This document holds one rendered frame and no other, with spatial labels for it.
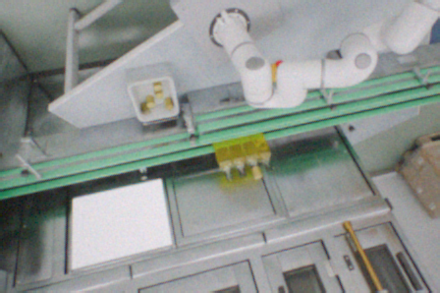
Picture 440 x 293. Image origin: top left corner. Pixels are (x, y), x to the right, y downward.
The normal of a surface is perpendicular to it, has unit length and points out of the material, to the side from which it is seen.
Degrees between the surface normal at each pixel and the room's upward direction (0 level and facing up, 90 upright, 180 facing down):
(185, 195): 90
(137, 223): 90
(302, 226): 90
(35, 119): 90
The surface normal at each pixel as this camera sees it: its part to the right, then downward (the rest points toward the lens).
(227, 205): -0.03, -0.57
